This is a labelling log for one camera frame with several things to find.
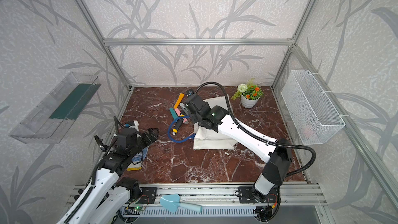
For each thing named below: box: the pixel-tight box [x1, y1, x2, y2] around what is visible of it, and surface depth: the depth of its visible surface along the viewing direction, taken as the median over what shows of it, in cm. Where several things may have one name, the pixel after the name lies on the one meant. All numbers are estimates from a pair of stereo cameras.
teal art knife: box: [169, 107, 179, 120], surface depth 107 cm
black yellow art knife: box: [172, 118, 184, 136], surface depth 101 cm
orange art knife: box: [173, 92, 186, 109], surface depth 114 cm
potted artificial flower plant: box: [231, 77, 264, 109], surface depth 101 cm
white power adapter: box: [123, 120, 140, 132], surface depth 72 cm
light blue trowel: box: [159, 193, 203, 213], surface depth 72 cm
